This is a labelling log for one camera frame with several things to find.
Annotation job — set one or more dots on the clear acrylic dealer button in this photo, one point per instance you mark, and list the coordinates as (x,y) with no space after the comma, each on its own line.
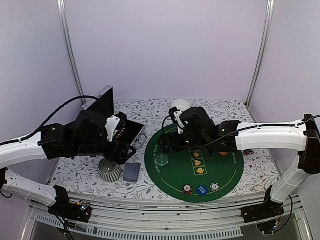
(162,160)

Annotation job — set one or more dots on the blue small blind button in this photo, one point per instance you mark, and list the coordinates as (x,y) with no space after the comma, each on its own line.
(202,190)

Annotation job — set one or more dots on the round green poker mat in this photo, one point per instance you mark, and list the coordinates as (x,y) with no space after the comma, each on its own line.
(194,167)

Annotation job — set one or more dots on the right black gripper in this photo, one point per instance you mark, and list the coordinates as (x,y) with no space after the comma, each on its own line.
(166,146)

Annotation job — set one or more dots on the blue playing card deck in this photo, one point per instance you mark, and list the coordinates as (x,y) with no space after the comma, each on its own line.
(131,172)

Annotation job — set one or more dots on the white ceramic bowl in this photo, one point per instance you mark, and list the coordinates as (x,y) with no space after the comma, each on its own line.
(180,104)

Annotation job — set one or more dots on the white chip stack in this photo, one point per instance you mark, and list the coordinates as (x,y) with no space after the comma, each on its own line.
(214,187)

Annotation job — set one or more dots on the red black triangle button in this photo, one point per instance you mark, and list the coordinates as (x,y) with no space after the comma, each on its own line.
(248,152)

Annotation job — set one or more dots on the aluminium poker chip case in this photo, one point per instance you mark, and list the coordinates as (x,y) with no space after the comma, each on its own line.
(134,133)

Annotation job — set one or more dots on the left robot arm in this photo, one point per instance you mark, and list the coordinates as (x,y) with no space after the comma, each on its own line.
(91,135)

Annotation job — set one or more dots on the red and black dice row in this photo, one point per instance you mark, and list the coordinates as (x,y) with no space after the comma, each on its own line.
(119,133)

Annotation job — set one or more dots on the striped ceramic mug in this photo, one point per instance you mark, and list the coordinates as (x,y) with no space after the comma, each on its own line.
(109,171)

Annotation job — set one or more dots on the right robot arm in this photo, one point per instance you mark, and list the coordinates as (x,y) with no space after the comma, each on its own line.
(196,130)

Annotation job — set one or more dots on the right aluminium frame post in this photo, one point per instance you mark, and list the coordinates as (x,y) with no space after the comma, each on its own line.
(267,24)

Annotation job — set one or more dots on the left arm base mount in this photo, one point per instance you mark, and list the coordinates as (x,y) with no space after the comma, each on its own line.
(80,211)

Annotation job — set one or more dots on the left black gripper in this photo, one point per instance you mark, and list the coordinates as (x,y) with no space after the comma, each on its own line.
(122,158)

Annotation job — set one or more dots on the left aluminium frame post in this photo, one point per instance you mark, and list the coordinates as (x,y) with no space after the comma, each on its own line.
(62,14)

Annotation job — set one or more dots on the red chip stack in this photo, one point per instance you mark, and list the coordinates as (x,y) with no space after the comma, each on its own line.
(187,189)

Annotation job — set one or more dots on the aluminium frame post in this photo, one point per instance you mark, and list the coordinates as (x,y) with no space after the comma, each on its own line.
(267,24)
(62,14)

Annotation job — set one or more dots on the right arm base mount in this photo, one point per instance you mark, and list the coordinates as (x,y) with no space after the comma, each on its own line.
(262,211)

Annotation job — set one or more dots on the orange big blind button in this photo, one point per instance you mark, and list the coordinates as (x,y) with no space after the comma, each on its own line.
(223,153)

